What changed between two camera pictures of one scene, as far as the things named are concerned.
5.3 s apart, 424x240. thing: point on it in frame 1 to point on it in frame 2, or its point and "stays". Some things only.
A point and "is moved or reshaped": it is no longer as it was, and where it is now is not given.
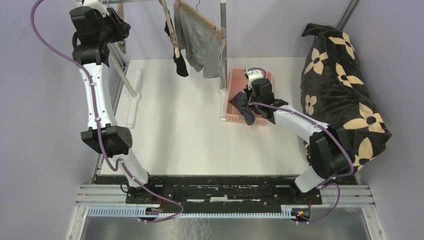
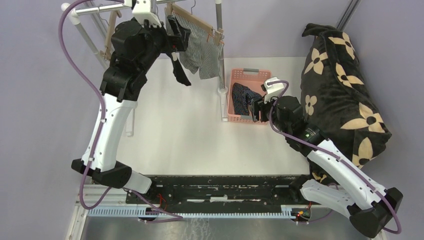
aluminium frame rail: [348, 14] stays
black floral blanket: [334, 87] stays
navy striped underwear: [240, 101] is moved or reshaped
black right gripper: [248, 92] to [261, 106]
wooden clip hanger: [122, 43] is moved or reshaped
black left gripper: [121, 28] to [180, 36]
